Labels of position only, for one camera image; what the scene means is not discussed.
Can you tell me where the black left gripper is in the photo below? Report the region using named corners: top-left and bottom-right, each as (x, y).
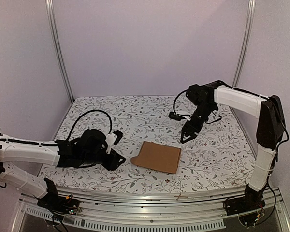
top-left (81, 149), bottom-right (126, 171)

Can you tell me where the brown cardboard box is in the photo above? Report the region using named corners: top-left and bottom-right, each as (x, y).
top-left (130, 141), bottom-right (182, 174)

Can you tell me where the floral patterned table mat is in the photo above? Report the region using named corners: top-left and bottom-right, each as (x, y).
top-left (39, 96), bottom-right (255, 194)

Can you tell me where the right robot arm white sleeve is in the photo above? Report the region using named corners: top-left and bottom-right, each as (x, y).
top-left (186, 80), bottom-right (290, 198)

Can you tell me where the robot arm white sleeve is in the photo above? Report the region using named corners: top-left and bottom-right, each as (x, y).
top-left (186, 80), bottom-right (290, 198)
top-left (0, 127), bottom-right (107, 201)

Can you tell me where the left robot arm white sleeve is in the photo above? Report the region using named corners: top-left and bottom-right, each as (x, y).
top-left (0, 127), bottom-right (107, 201)

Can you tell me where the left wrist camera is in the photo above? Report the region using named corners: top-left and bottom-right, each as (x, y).
top-left (105, 130), bottom-right (123, 154)

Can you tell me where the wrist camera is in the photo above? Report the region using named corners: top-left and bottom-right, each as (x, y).
top-left (105, 130), bottom-right (123, 154)
top-left (168, 111), bottom-right (191, 121)

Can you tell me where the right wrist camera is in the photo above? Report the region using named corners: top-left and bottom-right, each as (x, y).
top-left (168, 111), bottom-right (191, 121)

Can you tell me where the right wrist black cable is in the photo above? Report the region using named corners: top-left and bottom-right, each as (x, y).
top-left (173, 89), bottom-right (222, 124)

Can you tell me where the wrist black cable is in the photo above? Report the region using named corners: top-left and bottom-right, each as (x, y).
top-left (173, 89), bottom-right (222, 124)
top-left (65, 110), bottom-right (112, 143)

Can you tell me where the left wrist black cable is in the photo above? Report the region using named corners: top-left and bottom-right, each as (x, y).
top-left (65, 110), bottom-right (112, 143)

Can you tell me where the aluminium front rail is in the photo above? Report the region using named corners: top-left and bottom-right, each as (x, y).
top-left (10, 187), bottom-right (290, 232)

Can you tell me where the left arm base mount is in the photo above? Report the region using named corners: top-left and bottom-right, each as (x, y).
top-left (37, 193), bottom-right (80, 215)

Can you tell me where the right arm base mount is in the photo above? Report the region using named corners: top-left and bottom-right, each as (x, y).
top-left (223, 196), bottom-right (266, 216)

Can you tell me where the right aluminium frame post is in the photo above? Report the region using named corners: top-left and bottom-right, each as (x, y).
top-left (232, 0), bottom-right (256, 87)

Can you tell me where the aluminium frame post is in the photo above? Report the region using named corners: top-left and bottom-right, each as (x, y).
top-left (232, 0), bottom-right (256, 87)
top-left (45, 0), bottom-right (75, 103)

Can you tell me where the left aluminium frame post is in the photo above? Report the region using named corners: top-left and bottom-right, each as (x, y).
top-left (45, 0), bottom-right (75, 103)

